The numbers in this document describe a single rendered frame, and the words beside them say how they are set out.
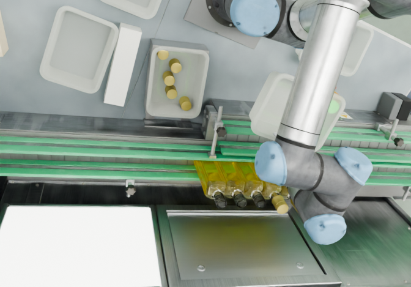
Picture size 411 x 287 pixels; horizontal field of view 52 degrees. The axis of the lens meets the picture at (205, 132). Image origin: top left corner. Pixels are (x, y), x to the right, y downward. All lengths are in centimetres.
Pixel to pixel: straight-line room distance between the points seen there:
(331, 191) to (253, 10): 52
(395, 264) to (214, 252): 58
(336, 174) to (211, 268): 48
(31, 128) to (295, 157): 82
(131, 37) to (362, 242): 98
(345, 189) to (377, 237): 72
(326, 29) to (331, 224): 37
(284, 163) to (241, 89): 72
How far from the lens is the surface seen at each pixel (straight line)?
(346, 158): 82
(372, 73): 164
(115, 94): 132
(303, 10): 112
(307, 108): 75
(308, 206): 89
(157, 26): 132
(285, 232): 134
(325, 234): 88
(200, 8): 132
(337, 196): 85
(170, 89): 132
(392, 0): 85
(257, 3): 111
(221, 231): 127
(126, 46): 127
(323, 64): 76
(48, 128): 132
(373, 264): 142
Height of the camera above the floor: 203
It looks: 60 degrees down
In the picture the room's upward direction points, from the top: 156 degrees clockwise
